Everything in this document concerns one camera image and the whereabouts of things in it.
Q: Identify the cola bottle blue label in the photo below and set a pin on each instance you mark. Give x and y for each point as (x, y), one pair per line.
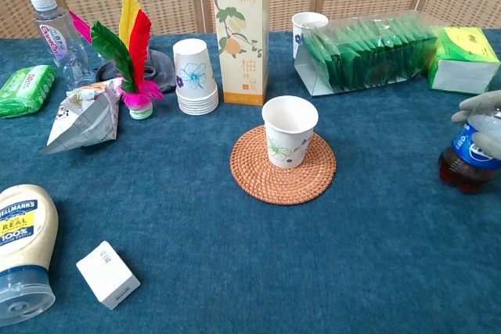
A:
(466, 169)

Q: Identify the paper cup green flower print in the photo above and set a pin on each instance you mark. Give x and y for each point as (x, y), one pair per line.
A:
(289, 146)

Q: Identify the clear box green tea bags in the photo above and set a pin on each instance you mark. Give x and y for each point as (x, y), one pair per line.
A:
(372, 60)

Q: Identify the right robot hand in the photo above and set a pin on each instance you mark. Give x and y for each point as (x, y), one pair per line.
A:
(485, 101)

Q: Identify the colourful feather shuttlecock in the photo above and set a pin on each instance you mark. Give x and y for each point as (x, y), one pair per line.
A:
(137, 44)

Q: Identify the tall yellow pomelo carton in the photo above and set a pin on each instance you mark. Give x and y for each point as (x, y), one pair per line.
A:
(242, 36)

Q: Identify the blue tablecloth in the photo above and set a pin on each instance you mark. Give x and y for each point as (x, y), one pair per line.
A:
(195, 232)

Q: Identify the paper cup blue flower print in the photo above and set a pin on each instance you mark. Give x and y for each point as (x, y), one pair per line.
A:
(299, 33)

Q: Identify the green tissue pack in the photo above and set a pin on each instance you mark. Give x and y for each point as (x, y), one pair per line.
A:
(462, 72)

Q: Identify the crumpled white snack bag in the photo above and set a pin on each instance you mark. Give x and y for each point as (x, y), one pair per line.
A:
(86, 119)

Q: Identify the stack of upturned paper cups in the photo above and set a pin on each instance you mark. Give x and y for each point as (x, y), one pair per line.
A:
(193, 76)

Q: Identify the green wet wipes pack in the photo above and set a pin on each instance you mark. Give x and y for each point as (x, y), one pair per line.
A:
(23, 91)

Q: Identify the small white box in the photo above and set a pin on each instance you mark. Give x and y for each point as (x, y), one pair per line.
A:
(105, 275)

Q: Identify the mayonnaise squeeze bottle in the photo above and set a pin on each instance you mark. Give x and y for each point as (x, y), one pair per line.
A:
(23, 240)

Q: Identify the grey cloth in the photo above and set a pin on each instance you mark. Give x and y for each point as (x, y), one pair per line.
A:
(160, 68)

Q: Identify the clear water bottle white cap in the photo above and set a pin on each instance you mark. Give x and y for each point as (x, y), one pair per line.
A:
(58, 40)

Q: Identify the round woven rattan coaster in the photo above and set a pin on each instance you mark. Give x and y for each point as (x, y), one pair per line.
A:
(282, 189)

